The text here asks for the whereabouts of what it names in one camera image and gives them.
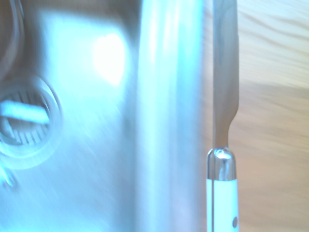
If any brown wooden bowl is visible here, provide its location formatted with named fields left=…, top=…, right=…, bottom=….
left=0, top=0, right=25, bottom=82

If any metal drain strainer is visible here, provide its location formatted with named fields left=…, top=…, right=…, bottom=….
left=0, top=74, right=64, bottom=169

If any stainless steel sink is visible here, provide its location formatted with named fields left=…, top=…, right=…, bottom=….
left=0, top=0, right=214, bottom=232

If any white-handled table knife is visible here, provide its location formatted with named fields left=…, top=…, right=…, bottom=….
left=206, top=0, right=240, bottom=232

